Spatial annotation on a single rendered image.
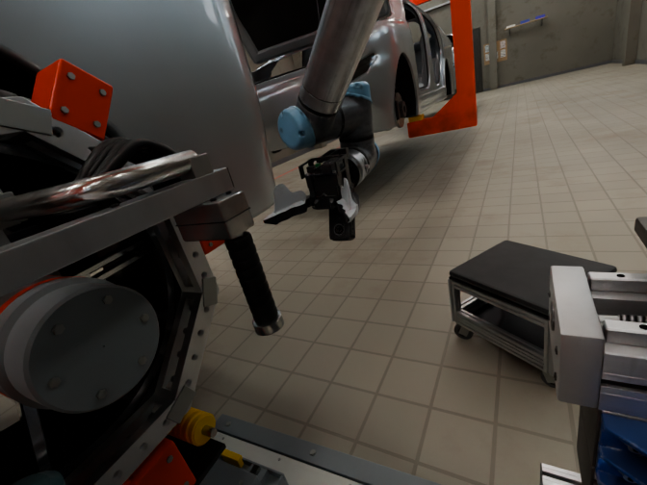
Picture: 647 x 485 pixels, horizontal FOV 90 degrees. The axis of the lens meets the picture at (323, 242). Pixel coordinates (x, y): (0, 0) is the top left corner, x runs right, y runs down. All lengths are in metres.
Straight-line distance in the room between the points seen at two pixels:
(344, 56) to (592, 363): 0.47
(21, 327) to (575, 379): 0.53
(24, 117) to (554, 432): 1.39
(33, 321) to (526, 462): 1.16
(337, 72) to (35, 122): 0.41
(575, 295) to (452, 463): 0.84
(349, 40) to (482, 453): 1.12
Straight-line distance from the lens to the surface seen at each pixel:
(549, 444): 1.28
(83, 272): 0.68
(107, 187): 0.38
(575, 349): 0.40
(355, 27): 0.53
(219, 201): 0.41
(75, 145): 0.58
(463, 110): 3.76
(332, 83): 0.56
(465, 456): 1.22
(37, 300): 0.44
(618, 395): 0.44
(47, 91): 0.60
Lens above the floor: 1.02
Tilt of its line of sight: 22 degrees down
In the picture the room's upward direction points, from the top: 14 degrees counter-clockwise
